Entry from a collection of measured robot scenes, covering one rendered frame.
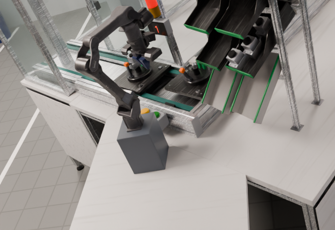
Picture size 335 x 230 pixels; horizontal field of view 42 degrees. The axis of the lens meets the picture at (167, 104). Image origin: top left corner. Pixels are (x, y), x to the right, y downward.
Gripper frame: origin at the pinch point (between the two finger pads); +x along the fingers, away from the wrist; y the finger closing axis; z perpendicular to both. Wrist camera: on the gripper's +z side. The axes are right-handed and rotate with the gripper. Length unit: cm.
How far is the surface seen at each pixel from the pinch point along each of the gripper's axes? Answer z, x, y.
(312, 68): 40, 22, -48
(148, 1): 29.4, -8.6, 23.2
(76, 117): -5, 54, 87
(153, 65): 28, 29, 37
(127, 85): 9.5, 28.6, 38.2
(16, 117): 9, 126, 272
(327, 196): 3, 47, -70
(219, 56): 16.4, 4.4, -24.0
